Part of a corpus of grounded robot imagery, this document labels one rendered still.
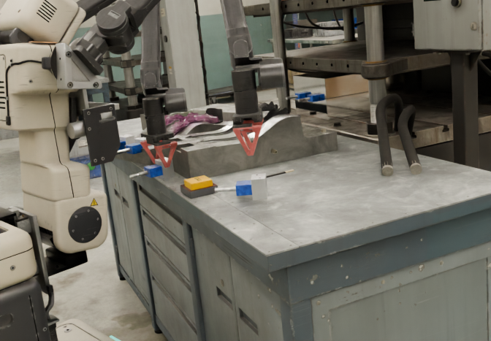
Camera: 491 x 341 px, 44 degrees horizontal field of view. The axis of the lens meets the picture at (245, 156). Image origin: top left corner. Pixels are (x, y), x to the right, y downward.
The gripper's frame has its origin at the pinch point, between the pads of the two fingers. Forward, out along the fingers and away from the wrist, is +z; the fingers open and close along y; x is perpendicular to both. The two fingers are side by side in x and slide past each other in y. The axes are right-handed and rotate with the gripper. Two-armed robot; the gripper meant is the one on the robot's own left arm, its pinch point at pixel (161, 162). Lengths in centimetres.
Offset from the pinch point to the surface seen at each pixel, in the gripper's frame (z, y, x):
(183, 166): 1.0, -6.0, -4.1
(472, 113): -1, -37, -96
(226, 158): 0.0, -13.3, -14.9
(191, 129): -3.8, 20.3, -21.7
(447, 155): 18, -20, -104
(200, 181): 0.8, -26.1, 1.3
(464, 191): 5, -76, -41
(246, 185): 0.7, -40.3, -3.9
